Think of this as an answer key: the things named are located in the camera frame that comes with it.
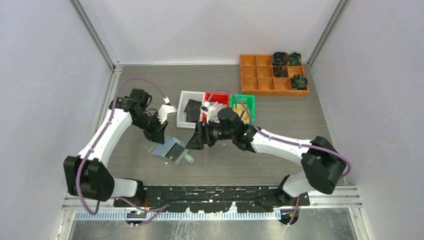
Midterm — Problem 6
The green rolled cloth bottom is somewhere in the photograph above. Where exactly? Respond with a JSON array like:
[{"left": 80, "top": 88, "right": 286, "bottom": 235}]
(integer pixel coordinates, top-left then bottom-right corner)
[{"left": 290, "top": 74, "right": 308, "bottom": 90}]

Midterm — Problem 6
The silver cards stack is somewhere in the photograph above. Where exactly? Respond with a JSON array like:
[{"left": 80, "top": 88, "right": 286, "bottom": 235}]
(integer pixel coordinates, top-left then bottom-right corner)
[{"left": 211, "top": 101, "right": 228, "bottom": 114}]

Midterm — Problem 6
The dark rolled cloth middle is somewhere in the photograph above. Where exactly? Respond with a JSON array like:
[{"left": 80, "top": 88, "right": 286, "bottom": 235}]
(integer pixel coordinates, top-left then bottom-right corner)
[{"left": 272, "top": 65, "right": 289, "bottom": 78}]

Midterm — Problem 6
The red plastic bin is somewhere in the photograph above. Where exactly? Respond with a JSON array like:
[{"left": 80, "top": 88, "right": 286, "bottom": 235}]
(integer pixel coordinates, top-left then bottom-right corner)
[{"left": 200, "top": 92, "right": 230, "bottom": 123}]

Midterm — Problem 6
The green card holder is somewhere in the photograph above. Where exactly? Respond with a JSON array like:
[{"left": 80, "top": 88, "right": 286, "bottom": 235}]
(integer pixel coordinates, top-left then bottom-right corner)
[{"left": 148, "top": 136, "right": 195, "bottom": 165}]

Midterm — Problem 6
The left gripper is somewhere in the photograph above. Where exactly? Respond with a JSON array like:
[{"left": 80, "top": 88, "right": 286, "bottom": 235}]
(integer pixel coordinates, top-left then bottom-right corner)
[{"left": 132, "top": 112, "right": 169, "bottom": 144}]

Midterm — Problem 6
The white plastic bin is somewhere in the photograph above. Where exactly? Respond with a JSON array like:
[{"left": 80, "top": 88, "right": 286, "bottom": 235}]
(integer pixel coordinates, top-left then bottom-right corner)
[{"left": 176, "top": 90, "right": 206, "bottom": 129}]

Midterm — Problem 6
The green plastic bin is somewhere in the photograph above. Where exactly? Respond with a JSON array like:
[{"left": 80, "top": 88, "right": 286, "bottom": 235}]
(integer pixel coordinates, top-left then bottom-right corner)
[{"left": 229, "top": 94, "right": 256, "bottom": 125}]

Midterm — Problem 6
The gold cards stack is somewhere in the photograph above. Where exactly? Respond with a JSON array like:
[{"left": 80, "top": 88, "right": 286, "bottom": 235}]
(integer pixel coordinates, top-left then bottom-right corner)
[{"left": 232, "top": 103, "right": 250, "bottom": 124}]

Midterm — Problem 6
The black credit card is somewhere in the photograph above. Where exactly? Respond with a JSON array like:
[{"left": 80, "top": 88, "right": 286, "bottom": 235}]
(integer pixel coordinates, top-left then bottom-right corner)
[{"left": 165, "top": 143, "right": 186, "bottom": 164}]

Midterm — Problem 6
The wooden compartment tray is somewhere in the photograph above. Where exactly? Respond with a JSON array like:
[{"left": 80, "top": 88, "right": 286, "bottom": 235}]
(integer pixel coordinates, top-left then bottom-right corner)
[{"left": 239, "top": 54, "right": 313, "bottom": 97}]

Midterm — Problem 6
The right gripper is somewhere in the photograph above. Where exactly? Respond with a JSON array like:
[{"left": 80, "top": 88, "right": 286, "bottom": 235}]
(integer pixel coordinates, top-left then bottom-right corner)
[{"left": 186, "top": 118, "right": 235, "bottom": 151}]

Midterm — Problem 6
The black VIP cards stack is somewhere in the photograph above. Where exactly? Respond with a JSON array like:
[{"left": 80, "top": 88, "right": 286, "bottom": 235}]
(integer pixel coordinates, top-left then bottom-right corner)
[{"left": 184, "top": 99, "right": 202, "bottom": 123}]

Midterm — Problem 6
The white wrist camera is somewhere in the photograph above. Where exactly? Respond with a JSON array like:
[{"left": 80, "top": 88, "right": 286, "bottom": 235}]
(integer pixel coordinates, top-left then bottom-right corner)
[
  {"left": 200, "top": 101, "right": 218, "bottom": 124},
  {"left": 158, "top": 97, "right": 178, "bottom": 124}
]

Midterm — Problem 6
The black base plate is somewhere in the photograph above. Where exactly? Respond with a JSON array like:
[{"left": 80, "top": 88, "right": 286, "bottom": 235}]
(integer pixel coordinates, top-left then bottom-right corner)
[{"left": 127, "top": 185, "right": 296, "bottom": 213}]

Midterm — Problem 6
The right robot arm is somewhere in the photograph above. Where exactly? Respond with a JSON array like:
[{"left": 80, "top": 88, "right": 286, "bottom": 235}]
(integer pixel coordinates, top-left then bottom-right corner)
[{"left": 185, "top": 107, "right": 349, "bottom": 206}]

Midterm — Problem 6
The green rolled cloth top-right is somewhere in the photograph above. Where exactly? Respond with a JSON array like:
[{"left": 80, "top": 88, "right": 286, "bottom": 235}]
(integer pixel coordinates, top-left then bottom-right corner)
[{"left": 287, "top": 52, "right": 302, "bottom": 66}]

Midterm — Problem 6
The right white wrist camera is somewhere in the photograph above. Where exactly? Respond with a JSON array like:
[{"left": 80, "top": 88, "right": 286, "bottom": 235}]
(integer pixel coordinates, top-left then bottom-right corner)
[{"left": 200, "top": 101, "right": 218, "bottom": 124}]

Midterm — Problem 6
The dark rolled cloth top-left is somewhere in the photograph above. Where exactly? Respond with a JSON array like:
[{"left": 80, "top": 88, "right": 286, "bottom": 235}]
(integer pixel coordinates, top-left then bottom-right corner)
[{"left": 271, "top": 51, "right": 290, "bottom": 66}]

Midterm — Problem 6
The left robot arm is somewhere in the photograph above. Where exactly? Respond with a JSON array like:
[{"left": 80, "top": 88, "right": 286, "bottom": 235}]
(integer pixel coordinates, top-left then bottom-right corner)
[{"left": 63, "top": 88, "right": 177, "bottom": 207}]

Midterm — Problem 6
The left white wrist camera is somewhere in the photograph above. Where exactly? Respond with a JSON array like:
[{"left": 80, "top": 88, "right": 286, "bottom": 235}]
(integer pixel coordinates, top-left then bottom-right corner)
[{"left": 158, "top": 97, "right": 178, "bottom": 124}]

